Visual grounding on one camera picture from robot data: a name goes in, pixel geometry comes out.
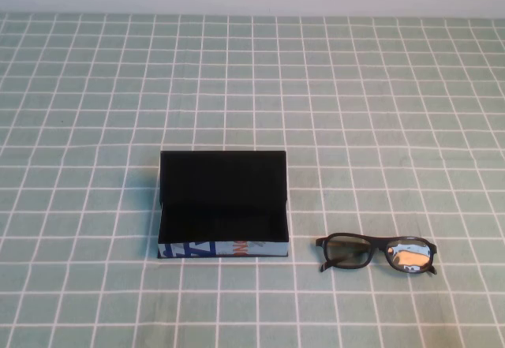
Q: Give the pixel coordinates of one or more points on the black printed glasses case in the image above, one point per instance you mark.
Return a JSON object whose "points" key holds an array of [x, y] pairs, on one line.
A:
{"points": [[221, 190]]}

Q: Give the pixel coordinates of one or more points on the black framed glasses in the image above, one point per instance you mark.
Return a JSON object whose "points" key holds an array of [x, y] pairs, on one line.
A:
{"points": [[378, 242]]}

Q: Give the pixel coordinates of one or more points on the green white checked tablecloth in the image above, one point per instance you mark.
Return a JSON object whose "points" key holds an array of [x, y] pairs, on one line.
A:
{"points": [[355, 127]]}

